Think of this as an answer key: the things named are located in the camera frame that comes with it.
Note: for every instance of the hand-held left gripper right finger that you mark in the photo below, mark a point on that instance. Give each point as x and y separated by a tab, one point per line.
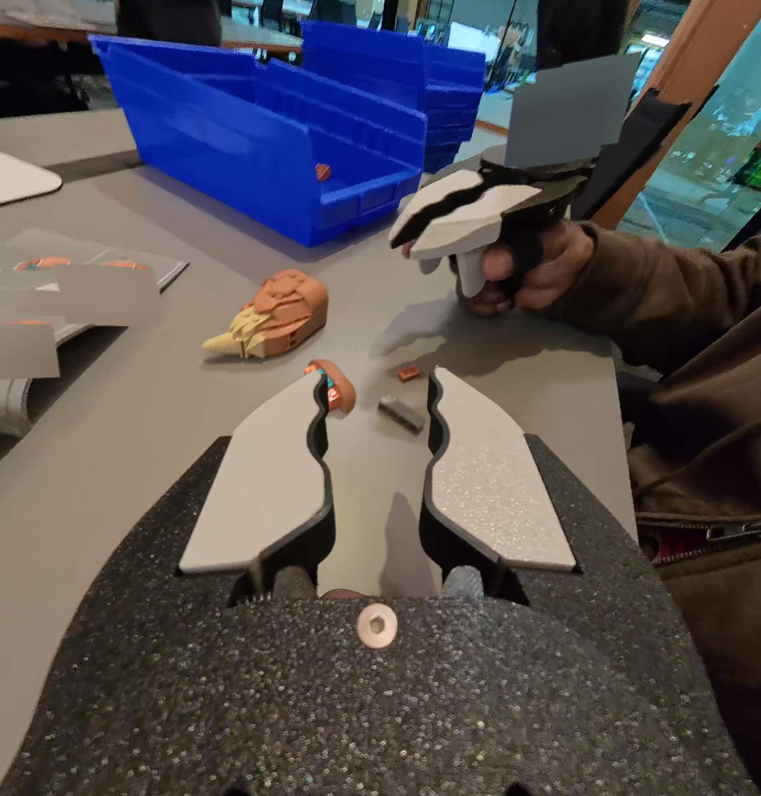
498	497

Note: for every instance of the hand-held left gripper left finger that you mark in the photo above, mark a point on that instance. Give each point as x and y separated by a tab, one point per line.
256	497

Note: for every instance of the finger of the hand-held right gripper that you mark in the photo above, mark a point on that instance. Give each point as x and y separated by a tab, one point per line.
467	224
436	188

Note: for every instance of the dark grey long brick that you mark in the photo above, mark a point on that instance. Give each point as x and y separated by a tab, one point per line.
402	415

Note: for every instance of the small brown curved brick assembly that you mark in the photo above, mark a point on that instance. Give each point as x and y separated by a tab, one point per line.
342	392

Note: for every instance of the person's right forearm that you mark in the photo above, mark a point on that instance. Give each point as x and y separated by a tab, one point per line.
666	292

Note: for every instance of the grey desk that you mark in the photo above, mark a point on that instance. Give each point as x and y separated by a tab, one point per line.
138	448

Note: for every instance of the person's right hand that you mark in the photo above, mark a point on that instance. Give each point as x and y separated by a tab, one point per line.
561	267

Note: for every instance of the black mesh office chair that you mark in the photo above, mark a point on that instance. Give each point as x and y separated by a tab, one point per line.
641	149

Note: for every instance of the blue storage bin stack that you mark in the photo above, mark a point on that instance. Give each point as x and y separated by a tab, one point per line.
449	93

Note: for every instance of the tiny brown brick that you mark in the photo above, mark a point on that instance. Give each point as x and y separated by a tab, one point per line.
323	172

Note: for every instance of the small brown flat tile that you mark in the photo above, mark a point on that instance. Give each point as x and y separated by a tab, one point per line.
410	374

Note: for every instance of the brown brick model tan tip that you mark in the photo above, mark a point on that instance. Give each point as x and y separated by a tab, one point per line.
287	305

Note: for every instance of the green lit display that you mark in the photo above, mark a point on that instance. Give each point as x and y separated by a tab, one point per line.
760	168

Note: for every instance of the grey instruction booklet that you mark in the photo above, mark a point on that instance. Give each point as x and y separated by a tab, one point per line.
107	261

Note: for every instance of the wooden book stand white base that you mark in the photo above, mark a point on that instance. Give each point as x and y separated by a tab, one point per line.
13	177

